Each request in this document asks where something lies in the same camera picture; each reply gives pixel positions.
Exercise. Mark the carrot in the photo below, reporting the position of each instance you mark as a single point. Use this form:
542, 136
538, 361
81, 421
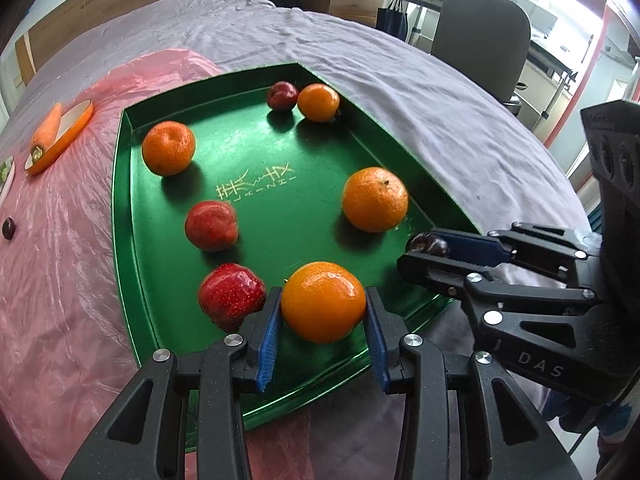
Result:
47, 130

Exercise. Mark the green metal tray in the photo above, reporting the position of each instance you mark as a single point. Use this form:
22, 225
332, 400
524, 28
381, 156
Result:
280, 160

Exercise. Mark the dark purple plum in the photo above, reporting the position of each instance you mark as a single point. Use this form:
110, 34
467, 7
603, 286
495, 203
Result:
8, 228
432, 246

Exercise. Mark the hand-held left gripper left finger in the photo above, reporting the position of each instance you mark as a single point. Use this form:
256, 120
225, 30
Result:
267, 345

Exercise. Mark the orange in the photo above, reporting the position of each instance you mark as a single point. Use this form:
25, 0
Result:
168, 147
318, 102
323, 301
375, 199

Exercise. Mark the blue cloth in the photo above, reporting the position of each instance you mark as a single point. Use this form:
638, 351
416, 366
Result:
610, 420

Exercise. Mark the orange rimmed plate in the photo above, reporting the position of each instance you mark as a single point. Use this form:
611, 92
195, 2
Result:
72, 125

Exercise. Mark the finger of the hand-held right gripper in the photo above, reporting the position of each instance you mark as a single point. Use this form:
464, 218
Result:
475, 250
435, 275

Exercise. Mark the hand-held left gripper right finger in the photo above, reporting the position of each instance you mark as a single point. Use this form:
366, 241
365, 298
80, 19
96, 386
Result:
377, 350

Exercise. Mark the grey office chair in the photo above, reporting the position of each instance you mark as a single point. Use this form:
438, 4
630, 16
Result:
480, 30

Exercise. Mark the silver patterned plate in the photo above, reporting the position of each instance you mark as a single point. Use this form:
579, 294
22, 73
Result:
7, 187

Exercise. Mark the dark blue bag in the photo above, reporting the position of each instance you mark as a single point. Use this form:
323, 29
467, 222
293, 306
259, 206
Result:
392, 22

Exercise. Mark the red apple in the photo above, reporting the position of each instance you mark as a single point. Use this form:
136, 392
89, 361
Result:
231, 296
211, 225

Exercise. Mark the purple bedsheet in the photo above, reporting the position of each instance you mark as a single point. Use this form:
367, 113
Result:
400, 85

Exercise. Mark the small red plum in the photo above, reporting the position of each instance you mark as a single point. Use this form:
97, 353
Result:
281, 95

